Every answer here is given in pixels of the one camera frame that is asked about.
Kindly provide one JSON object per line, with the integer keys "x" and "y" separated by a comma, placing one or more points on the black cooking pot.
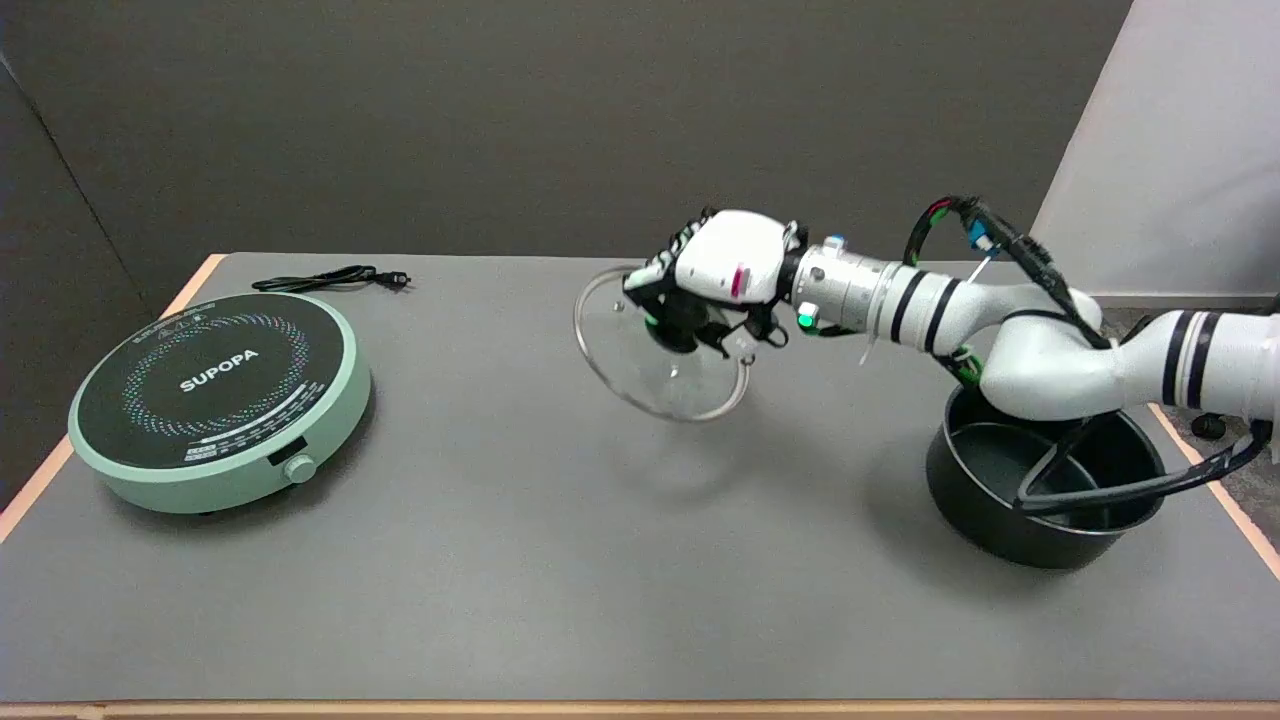
{"x": 985, "y": 500}

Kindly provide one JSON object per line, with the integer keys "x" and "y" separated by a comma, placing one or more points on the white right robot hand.
{"x": 725, "y": 260}

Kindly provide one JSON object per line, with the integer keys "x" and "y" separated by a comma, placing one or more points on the green induction cooker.
{"x": 220, "y": 400}

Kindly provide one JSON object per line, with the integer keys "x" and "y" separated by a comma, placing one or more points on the glass pot lid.
{"x": 650, "y": 360}

